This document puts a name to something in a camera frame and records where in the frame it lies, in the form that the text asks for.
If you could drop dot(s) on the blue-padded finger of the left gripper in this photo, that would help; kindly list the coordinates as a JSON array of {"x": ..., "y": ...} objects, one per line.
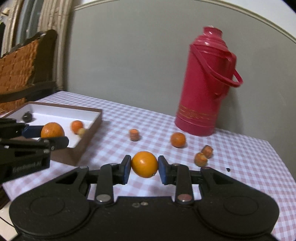
[{"x": 10, "y": 128}]

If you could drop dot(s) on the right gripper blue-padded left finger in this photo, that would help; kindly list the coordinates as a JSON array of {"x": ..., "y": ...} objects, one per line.
[{"x": 110, "y": 175}]

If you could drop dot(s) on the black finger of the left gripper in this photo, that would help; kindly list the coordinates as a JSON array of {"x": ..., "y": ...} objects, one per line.
[{"x": 55, "y": 143}]

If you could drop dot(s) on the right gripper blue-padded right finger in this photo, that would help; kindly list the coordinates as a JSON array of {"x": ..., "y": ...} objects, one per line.
[{"x": 178, "y": 175}]

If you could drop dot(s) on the orange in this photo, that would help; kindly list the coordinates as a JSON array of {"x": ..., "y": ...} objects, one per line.
[{"x": 52, "y": 130}]

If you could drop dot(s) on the small orange fruit front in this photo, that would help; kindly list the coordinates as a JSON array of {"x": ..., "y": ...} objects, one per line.
[{"x": 200, "y": 160}]

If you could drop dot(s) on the large orange tangerine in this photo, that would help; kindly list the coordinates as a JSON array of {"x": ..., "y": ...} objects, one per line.
[{"x": 144, "y": 164}]

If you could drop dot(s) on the small reddish-orange fruit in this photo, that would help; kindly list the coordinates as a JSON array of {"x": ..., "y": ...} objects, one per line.
[{"x": 207, "y": 151}]

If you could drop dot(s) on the reddish hawthorn fruit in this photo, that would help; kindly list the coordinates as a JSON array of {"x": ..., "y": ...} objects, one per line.
[{"x": 134, "y": 135}]

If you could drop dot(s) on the small orange tangerine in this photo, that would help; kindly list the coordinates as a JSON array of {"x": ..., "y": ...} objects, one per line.
[{"x": 76, "y": 125}]

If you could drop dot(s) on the small tan walnut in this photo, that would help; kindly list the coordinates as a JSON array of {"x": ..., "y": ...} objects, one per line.
[{"x": 81, "y": 132}]

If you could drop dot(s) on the brown shallow cardboard box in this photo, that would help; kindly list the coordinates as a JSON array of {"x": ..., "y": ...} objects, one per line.
[{"x": 64, "y": 115}]

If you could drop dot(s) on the pink checkered tablecloth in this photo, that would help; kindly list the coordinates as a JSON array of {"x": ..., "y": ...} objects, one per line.
[{"x": 250, "y": 160}]

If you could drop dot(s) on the dark wood wicker chair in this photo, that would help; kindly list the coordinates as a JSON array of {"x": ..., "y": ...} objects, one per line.
[{"x": 27, "y": 70}]

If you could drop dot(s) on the dark glass window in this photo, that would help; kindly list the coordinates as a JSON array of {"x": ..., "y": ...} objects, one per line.
[{"x": 28, "y": 20}]

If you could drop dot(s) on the red thermos flask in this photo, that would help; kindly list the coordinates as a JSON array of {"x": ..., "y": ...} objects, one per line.
[{"x": 209, "y": 75}]

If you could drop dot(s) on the beige striped curtain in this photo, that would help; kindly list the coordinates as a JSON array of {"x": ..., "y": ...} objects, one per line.
[{"x": 54, "y": 15}]

